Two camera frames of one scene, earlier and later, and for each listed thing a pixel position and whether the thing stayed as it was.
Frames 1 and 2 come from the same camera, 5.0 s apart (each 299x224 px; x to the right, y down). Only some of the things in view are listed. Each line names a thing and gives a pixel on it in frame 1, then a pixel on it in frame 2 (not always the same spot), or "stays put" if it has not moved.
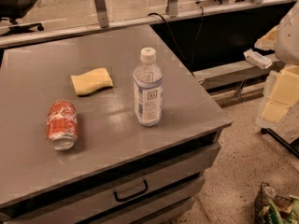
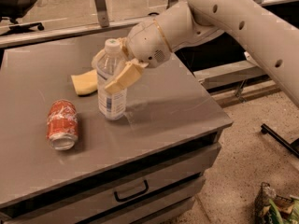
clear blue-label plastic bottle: x=148 y=84 → x=111 y=104
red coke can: x=62 y=124 stays put
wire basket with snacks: x=270 y=208 stays put
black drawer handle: x=117 y=199 stays put
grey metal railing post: x=101 y=6 stays put
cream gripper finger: x=268 y=41 → x=95 y=59
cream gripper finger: x=283 y=95 → x=129 y=75
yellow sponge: x=93 y=80 stays put
